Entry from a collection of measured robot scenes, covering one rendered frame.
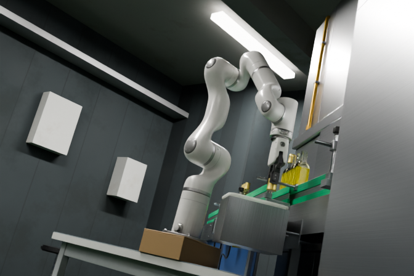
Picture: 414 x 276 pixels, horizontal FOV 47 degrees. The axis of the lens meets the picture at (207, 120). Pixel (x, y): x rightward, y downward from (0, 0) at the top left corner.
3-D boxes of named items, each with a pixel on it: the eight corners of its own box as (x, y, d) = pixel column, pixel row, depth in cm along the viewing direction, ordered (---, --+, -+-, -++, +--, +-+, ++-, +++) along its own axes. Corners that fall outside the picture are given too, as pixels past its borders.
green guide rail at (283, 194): (289, 204, 190) (292, 185, 192) (286, 204, 190) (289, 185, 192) (217, 227, 356) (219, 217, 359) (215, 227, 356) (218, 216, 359)
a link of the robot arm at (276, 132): (296, 132, 175) (294, 139, 175) (288, 137, 184) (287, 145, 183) (274, 125, 175) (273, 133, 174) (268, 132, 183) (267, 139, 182)
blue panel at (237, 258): (294, 288, 186) (301, 243, 191) (251, 277, 185) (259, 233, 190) (223, 271, 338) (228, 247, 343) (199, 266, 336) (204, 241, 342)
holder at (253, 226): (297, 259, 161) (304, 214, 166) (219, 239, 159) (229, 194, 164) (282, 258, 178) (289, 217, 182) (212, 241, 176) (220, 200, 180)
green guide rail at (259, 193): (271, 200, 189) (275, 181, 191) (268, 199, 189) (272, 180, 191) (207, 225, 356) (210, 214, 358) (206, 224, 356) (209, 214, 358)
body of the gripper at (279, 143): (294, 136, 174) (289, 166, 171) (286, 142, 184) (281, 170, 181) (275, 131, 174) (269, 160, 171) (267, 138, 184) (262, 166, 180)
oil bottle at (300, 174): (303, 212, 195) (311, 162, 202) (290, 208, 195) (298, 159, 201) (299, 212, 201) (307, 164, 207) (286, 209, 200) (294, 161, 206)
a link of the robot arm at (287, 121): (282, 126, 173) (297, 135, 179) (288, 93, 177) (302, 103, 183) (264, 127, 180) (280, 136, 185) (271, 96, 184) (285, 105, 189)
